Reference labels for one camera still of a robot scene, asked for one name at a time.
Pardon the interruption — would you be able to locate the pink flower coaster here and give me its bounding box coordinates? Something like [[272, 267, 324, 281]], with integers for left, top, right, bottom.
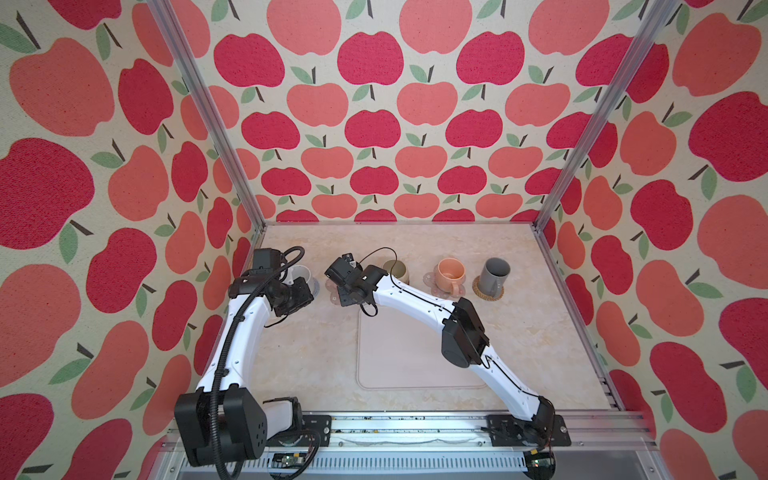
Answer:
[[325, 279, 340, 306], [423, 271, 466, 301]]

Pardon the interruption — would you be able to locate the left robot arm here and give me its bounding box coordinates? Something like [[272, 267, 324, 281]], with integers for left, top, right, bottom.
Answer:
[[174, 246, 318, 479]]

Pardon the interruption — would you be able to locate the right aluminium corner post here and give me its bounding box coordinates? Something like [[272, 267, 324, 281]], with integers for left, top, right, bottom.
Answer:
[[532, 0, 678, 234]]

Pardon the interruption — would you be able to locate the aluminium front rail frame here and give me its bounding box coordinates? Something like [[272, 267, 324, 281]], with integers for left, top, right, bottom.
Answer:
[[146, 410, 673, 480]]

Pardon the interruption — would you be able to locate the beige mug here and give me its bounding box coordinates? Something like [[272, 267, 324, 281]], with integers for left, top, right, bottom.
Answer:
[[383, 260, 410, 285]]

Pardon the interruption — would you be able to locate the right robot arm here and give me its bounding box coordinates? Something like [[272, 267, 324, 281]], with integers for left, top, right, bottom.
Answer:
[[325, 253, 555, 448]]

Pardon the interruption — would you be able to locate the clear plastic tray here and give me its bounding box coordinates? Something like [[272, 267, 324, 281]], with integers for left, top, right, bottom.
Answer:
[[357, 307, 486, 390]]

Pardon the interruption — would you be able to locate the white mug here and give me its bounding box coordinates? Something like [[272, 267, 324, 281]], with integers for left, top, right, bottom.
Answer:
[[286, 264, 314, 286]]

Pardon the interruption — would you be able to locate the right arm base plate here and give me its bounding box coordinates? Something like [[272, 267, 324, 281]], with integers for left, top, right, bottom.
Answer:
[[485, 415, 572, 448]]

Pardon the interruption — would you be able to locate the left aluminium corner post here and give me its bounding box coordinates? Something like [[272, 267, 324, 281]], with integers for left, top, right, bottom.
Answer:
[[148, 0, 266, 235]]

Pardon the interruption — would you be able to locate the aluminium corner post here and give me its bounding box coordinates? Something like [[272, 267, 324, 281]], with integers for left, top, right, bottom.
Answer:
[[148, 0, 266, 235], [532, 0, 678, 234]]

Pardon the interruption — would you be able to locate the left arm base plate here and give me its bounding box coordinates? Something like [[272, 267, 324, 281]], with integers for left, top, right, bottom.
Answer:
[[266, 414, 332, 448]]

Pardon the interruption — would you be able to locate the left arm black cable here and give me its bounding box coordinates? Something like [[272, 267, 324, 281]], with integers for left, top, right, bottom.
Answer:
[[208, 245, 322, 480]]

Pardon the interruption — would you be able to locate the grey mug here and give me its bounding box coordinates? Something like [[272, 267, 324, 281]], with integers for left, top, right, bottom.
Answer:
[[479, 257, 511, 295]]

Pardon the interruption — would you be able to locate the woven rattan round coaster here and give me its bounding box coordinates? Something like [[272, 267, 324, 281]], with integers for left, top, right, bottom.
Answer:
[[472, 276, 504, 302]]

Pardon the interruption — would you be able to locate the peach pink mug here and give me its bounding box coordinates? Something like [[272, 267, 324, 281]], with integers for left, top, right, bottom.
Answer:
[[434, 258, 466, 297]]

